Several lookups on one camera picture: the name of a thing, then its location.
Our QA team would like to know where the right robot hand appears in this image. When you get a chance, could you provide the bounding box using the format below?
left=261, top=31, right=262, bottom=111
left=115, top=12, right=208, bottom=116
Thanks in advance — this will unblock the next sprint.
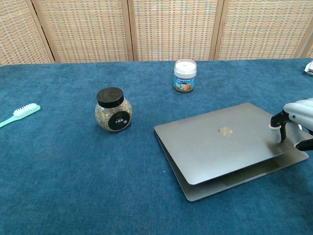
left=268, top=97, right=313, bottom=151

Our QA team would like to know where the grey laptop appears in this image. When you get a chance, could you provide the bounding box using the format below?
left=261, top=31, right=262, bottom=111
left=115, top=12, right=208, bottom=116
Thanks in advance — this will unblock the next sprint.
left=153, top=102, right=310, bottom=203

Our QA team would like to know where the white object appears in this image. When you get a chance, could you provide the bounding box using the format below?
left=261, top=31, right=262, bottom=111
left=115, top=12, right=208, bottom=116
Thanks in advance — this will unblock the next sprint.
left=303, top=61, right=313, bottom=76

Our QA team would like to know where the white lid jar blue label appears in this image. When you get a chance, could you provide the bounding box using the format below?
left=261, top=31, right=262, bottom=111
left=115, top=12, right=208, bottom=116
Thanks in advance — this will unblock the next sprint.
left=174, top=59, right=198, bottom=94

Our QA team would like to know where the round glass jar black lid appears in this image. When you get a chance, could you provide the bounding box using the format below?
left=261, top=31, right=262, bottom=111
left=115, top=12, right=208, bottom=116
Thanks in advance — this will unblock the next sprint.
left=94, top=87, right=134, bottom=133

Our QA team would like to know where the woven folding screen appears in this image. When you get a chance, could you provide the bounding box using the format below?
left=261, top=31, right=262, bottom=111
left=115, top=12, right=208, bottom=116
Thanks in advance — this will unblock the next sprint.
left=0, top=0, right=313, bottom=67

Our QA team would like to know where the blue tablecloth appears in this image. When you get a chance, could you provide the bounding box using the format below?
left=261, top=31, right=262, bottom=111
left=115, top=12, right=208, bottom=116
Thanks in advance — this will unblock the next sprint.
left=0, top=57, right=313, bottom=235

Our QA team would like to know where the mint green brush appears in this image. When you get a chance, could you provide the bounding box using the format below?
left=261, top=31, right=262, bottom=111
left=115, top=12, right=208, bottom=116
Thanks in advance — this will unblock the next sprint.
left=0, top=102, right=42, bottom=129

